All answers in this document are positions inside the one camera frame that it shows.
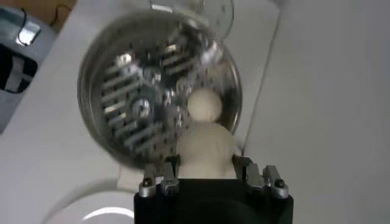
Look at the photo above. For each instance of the stainless steel steamer basket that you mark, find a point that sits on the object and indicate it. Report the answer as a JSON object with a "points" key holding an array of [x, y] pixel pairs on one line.
{"points": [[131, 91]]}

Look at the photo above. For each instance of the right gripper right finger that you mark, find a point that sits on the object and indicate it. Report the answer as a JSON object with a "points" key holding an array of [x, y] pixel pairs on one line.
{"points": [[265, 182]]}

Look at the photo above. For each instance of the white steamed baozi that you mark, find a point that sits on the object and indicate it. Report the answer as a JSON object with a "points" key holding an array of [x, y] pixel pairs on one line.
{"points": [[205, 152], [204, 105]]}

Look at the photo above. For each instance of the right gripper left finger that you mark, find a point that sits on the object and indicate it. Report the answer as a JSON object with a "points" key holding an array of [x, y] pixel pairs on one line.
{"points": [[157, 182]]}

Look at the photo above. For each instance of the round glass pot lid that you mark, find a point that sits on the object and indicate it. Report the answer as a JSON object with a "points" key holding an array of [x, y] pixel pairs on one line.
{"points": [[213, 18]]}

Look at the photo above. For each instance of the white round plate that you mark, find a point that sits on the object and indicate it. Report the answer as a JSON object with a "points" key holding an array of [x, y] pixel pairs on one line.
{"points": [[106, 213]]}

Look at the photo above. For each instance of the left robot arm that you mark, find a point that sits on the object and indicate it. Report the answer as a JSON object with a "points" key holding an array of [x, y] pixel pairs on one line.
{"points": [[45, 42]]}

